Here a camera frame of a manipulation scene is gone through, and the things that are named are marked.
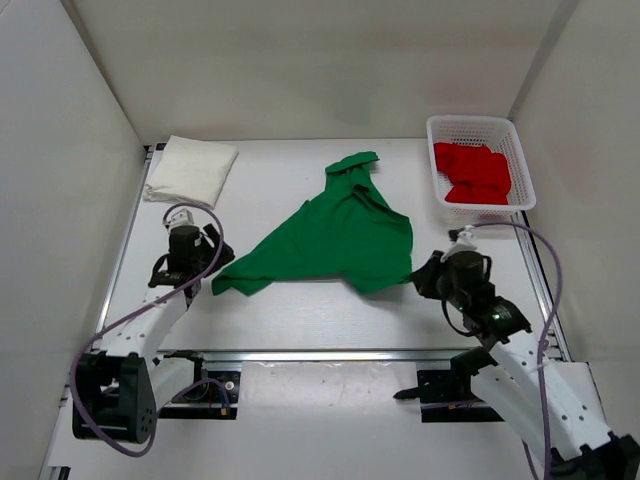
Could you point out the red t shirt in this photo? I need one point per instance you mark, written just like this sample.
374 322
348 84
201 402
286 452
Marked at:
477 174

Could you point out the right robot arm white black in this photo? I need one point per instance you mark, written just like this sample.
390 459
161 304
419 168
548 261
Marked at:
508 373

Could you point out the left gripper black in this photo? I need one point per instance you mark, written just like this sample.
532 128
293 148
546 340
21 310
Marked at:
214 236

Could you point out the white plastic basket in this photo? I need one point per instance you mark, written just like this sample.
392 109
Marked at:
500 136

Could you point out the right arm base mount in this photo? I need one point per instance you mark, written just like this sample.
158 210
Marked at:
445 394

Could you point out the green t shirt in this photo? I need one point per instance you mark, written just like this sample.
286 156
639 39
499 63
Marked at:
348 231

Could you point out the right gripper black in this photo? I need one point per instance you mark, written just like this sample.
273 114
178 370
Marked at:
423 279

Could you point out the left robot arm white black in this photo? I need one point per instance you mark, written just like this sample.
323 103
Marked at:
119 389

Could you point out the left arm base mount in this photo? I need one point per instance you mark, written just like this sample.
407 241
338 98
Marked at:
210 391

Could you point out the white t shirt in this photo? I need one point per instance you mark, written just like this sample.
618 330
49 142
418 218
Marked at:
191 171

